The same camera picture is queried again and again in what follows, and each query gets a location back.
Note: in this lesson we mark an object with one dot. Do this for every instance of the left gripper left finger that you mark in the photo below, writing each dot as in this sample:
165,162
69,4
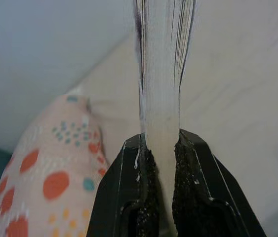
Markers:
124,192

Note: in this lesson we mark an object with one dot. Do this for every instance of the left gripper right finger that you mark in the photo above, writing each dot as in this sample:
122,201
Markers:
208,192

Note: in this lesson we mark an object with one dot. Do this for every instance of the pink pillow with orange spots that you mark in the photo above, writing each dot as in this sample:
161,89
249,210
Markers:
42,160

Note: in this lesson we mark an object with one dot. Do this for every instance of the white book with blue letters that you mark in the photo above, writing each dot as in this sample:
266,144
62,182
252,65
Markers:
163,74

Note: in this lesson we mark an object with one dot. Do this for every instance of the mattress with cream sheet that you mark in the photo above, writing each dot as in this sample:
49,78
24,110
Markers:
240,74

